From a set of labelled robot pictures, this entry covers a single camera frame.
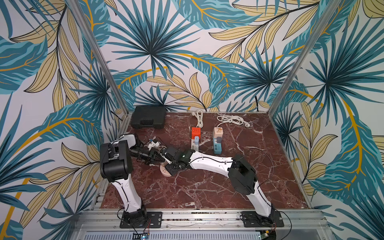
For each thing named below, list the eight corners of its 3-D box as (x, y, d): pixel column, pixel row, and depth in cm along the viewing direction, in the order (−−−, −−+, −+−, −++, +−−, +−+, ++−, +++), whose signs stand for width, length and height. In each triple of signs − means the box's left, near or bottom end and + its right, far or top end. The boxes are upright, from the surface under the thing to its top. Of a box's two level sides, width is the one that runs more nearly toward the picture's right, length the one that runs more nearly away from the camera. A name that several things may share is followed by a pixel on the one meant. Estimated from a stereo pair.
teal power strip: (214, 154, 99) (214, 151, 97) (212, 141, 106) (213, 138, 103) (221, 154, 99) (222, 151, 97) (220, 141, 106) (220, 138, 103)
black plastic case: (132, 129, 111) (129, 123, 105) (138, 110, 123) (135, 104, 118) (163, 129, 111) (162, 124, 106) (166, 110, 123) (165, 104, 118)
